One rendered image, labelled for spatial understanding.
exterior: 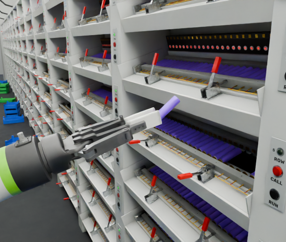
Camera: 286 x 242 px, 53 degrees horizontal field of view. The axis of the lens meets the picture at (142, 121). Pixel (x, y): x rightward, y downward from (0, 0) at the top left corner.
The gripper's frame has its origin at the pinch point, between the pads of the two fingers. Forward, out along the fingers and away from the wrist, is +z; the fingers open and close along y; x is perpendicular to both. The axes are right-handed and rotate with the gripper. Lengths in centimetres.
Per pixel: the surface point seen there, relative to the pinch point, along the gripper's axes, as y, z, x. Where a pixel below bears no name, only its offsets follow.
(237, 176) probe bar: -7.5, 15.5, 17.2
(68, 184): 162, -33, 96
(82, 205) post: 111, -25, 86
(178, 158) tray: 12.3, 10.3, 19.6
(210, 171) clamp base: -0.9, 12.7, 18.0
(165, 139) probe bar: 22.4, 11.1, 17.5
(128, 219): 42, -6, 56
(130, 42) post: 45.2, 14.5, -10.7
